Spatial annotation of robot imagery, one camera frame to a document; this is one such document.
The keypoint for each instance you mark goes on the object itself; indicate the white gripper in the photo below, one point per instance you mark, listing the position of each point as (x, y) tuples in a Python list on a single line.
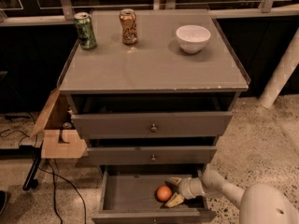
[(186, 188)]

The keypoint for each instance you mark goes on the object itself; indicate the orange fruit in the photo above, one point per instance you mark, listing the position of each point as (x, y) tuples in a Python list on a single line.
[(163, 193)]

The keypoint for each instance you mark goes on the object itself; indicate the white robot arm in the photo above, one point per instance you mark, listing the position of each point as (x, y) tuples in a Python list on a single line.
[(258, 204)]

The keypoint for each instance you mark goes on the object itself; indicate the grey middle drawer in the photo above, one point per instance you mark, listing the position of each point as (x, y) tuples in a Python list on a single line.
[(150, 155)]

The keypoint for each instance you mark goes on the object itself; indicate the grey drawer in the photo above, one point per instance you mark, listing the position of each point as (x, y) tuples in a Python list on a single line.
[(128, 196), (150, 155), (151, 125)]

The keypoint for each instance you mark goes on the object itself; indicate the grey bottom drawer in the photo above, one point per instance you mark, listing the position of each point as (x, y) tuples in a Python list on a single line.
[(128, 196)]

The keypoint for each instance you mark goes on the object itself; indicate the grey top drawer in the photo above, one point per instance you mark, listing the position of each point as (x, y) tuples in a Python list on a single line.
[(151, 125)]

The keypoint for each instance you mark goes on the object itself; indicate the grey drawer cabinet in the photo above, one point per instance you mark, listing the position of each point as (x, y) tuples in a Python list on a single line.
[(155, 75)]

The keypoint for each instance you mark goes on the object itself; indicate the wooden box structure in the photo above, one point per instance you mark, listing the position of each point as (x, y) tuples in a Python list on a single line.
[(58, 142)]

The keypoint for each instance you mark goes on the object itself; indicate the black stand leg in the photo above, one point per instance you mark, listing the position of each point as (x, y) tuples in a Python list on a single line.
[(31, 182)]

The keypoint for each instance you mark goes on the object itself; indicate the white ceramic bowl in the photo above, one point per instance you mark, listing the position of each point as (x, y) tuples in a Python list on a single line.
[(192, 38)]

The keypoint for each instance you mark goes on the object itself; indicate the white diagonal pole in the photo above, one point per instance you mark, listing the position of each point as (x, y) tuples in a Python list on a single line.
[(286, 66)]

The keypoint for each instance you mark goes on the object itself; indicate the black shoe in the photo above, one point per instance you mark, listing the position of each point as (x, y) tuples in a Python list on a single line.
[(3, 201)]

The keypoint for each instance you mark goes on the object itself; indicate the green soda can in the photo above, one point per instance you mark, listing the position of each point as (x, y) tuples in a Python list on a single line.
[(84, 26)]

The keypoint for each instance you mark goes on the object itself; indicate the orange soda can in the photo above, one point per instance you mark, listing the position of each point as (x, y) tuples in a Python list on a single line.
[(128, 24)]

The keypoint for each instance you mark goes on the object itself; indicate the metal window railing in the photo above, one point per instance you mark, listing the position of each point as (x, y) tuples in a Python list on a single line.
[(32, 12)]

